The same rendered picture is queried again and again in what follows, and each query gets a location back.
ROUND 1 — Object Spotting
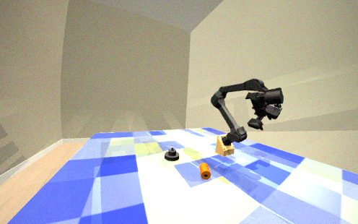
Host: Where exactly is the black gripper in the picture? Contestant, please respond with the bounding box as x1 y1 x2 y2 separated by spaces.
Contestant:
248 102 267 130

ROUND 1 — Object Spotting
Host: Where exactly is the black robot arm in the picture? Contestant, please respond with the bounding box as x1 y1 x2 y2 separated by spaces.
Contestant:
210 78 284 146

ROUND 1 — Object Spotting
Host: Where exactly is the orange cylinder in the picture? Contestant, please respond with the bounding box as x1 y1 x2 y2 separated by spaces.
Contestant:
199 163 211 180

